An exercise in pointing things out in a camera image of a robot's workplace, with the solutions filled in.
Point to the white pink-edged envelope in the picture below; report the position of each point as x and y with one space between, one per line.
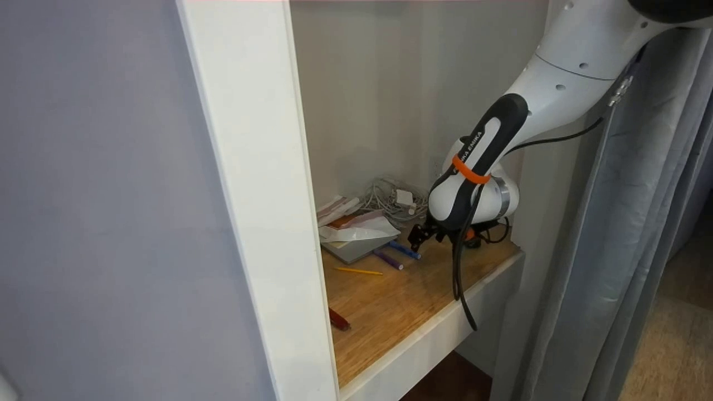
335 211

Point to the purple marker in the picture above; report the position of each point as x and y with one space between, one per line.
388 261

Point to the yellow pencil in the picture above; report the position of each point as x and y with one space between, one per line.
359 271

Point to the blue marker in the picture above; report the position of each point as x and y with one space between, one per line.
404 251

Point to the wooden table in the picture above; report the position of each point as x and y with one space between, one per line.
403 304

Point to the white closet door frame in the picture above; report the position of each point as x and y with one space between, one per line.
252 186

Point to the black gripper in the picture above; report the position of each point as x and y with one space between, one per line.
426 232

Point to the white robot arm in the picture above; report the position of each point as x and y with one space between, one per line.
571 67

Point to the grey curtain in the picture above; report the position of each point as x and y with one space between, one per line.
593 260

